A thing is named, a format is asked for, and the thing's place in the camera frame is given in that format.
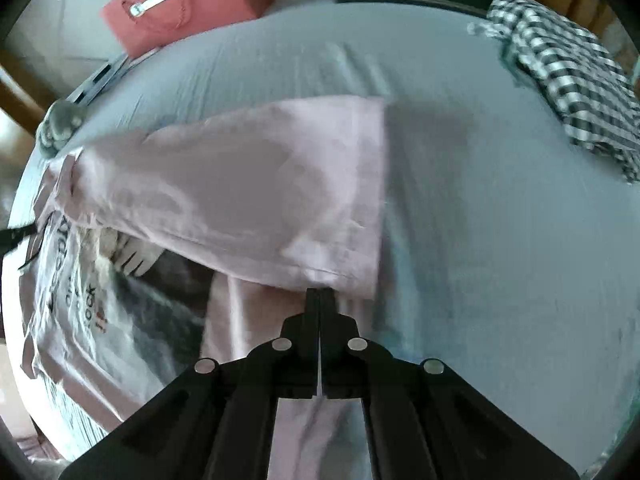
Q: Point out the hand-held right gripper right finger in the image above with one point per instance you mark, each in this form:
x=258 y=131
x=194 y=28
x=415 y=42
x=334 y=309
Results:
x=327 y=310

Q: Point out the red paper bag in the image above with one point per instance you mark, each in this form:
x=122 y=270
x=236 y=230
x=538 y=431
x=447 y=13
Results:
x=215 y=0

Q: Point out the grey plush toy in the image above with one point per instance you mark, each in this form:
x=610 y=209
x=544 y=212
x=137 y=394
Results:
x=60 y=125

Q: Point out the pink printed shirt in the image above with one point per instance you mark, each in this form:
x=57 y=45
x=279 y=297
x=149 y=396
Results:
x=250 y=200

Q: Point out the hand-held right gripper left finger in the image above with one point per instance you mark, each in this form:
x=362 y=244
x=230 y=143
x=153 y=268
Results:
x=312 y=310

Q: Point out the black white checkered cloth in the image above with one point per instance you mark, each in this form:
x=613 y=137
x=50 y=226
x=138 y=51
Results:
x=565 y=70

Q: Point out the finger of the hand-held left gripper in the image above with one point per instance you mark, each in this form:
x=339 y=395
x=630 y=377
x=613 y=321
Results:
x=15 y=236

